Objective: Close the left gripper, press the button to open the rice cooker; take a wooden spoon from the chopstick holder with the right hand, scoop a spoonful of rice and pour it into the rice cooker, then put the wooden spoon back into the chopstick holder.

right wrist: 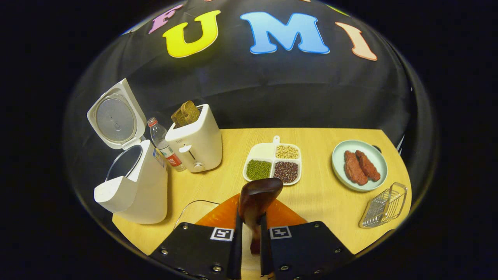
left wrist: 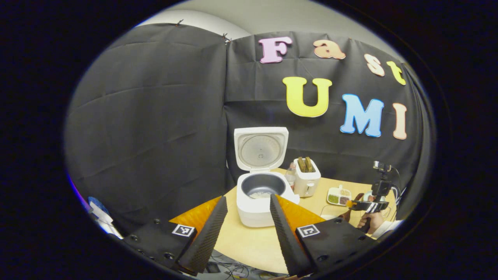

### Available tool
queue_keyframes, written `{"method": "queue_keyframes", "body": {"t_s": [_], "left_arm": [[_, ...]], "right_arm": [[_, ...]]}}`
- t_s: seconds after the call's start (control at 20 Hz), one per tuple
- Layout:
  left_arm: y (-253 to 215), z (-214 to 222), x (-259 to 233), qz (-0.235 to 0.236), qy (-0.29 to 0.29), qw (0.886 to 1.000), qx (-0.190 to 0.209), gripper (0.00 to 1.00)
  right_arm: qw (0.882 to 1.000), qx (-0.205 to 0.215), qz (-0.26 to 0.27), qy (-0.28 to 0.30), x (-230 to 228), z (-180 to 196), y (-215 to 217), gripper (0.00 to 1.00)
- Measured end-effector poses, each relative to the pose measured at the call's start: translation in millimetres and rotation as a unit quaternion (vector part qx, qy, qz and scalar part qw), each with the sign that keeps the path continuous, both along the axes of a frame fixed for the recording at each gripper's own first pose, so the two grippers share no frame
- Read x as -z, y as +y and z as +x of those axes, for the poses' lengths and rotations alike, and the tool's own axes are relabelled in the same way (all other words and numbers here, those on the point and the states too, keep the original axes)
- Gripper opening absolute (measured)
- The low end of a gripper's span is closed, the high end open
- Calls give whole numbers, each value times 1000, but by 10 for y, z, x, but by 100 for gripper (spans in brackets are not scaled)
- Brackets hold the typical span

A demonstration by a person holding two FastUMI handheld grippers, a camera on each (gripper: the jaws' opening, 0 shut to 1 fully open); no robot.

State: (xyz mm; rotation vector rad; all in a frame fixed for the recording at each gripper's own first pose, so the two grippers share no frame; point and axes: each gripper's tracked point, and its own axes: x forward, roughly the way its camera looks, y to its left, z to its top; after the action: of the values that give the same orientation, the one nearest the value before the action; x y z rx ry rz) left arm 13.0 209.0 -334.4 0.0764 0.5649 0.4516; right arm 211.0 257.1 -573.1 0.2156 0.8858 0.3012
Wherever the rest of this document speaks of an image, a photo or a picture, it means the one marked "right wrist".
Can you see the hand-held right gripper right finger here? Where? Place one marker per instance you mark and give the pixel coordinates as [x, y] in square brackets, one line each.
[265, 252]

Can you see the green mung beans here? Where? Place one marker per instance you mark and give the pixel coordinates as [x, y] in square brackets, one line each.
[258, 169]

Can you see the pale green plate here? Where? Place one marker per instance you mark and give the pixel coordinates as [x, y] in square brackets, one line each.
[338, 163]

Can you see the brown toast slice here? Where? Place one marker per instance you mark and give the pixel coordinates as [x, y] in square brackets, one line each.
[177, 118]
[190, 111]

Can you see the yellow soybeans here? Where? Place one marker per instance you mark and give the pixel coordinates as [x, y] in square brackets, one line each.
[287, 151]

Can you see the black table grommet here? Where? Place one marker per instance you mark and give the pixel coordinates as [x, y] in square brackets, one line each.
[377, 148]

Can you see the white tripod stand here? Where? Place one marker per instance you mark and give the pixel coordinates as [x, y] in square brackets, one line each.
[400, 144]

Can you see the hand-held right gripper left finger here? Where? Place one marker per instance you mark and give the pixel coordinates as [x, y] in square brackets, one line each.
[236, 252]

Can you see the clear rectangular tray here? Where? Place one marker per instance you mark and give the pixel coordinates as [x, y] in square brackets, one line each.
[194, 212]

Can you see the white toaster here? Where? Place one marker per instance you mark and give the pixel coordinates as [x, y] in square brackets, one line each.
[202, 144]

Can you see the white divided grain tray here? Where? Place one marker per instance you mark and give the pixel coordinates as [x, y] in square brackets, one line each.
[274, 160]

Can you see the clear water bottle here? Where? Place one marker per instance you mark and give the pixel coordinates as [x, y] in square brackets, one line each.
[160, 140]

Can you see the dark wooden spoon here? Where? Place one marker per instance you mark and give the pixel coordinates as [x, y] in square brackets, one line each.
[258, 194]

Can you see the white rice cooker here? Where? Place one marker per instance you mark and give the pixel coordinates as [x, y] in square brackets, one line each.
[144, 194]

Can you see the dark red beans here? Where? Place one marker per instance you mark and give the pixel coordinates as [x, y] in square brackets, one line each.
[286, 171]

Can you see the reddish brown meat piece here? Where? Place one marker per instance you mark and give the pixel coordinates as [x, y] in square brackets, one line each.
[369, 166]
[354, 168]

